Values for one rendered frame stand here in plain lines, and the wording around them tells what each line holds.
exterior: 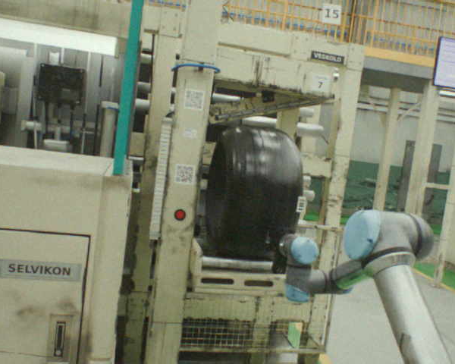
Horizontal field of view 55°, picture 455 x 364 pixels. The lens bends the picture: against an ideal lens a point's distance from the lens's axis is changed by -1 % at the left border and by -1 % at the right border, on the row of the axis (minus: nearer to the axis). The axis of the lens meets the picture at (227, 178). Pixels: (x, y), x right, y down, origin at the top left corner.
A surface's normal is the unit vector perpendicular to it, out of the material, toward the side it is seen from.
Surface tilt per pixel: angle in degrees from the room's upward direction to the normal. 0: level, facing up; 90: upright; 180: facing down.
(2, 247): 90
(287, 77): 90
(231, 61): 90
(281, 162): 58
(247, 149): 51
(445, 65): 90
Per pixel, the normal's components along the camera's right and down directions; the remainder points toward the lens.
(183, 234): 0.22, 0.10
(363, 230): -0.96, -0.17
